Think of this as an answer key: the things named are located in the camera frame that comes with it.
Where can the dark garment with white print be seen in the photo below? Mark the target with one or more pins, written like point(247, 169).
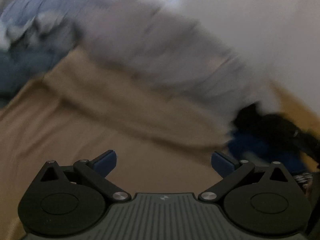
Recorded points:
point(302, 178)

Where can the blue garment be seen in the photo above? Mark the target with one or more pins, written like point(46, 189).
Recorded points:
point(250, 145)

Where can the black garment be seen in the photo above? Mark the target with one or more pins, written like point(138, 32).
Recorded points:
point(260, 122)

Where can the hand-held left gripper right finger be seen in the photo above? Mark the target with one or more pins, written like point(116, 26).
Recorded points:
point(222, 163)

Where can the grey-blue crumpled garment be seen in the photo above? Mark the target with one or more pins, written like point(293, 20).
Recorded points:
point(25, 70)

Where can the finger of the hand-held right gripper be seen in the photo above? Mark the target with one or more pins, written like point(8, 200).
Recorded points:
point(308, 143)

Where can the wooden headboard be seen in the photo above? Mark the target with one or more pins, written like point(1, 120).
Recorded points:
point(300, 107)

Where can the light blue printed quilt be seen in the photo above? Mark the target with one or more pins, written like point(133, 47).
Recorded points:
point(150, 42)

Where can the beige shirt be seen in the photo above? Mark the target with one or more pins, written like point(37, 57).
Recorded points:
point(100, 130)

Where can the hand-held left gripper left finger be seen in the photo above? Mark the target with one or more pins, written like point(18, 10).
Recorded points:
point(105, 162)

